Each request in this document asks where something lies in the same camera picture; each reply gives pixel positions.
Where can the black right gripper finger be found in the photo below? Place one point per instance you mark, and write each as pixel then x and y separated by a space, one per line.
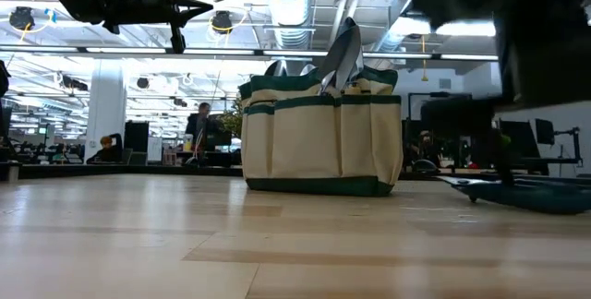
pixel 509 165
pixel 457 113

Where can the artificial plant in black pot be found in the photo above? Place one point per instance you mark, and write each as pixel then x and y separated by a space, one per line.
pixel 233 121

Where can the cream and green gardening bag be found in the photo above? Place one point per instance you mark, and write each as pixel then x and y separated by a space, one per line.
pixel 318 142

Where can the black frame stand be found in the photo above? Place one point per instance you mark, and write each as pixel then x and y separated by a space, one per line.
pixel 438 94

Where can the green pruning shears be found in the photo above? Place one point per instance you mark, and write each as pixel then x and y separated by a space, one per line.
pixel 531 197

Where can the black background cabinet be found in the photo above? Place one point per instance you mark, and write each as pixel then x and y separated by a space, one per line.
pixel 136 135

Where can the white pillar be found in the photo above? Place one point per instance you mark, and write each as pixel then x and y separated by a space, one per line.
pixel 106 110

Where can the black monitor on arm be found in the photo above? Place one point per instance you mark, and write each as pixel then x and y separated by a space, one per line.
pixel 545 131

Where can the silver metal cup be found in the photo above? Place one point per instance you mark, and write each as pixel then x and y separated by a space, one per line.
pixel 9 171

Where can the person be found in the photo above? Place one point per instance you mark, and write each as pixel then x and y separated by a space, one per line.
pixel 106 149
pixel 425 147
pixel 203 128

